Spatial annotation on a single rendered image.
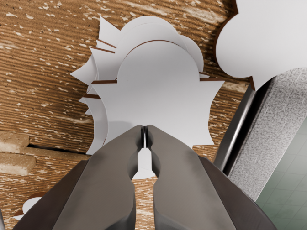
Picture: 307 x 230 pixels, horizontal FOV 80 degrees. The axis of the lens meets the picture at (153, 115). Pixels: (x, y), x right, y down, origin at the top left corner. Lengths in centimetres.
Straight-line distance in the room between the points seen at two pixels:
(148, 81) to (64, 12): 13
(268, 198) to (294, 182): 28
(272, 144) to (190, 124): 22
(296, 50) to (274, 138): 15
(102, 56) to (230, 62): 15
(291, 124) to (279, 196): 192
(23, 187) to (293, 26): 45
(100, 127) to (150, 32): 11
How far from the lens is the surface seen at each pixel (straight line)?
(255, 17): 25
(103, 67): 19
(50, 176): 36
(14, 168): 33
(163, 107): 18
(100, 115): 20
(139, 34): 18
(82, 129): 28
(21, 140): 31
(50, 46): 26
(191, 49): 23
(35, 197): 39
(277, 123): 36
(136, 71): 16
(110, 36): 21
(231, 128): 32
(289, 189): 226
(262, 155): 39
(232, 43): 24
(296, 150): 194
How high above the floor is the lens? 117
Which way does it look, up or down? 63 degrees down
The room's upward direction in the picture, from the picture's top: 175 degrees clockwise
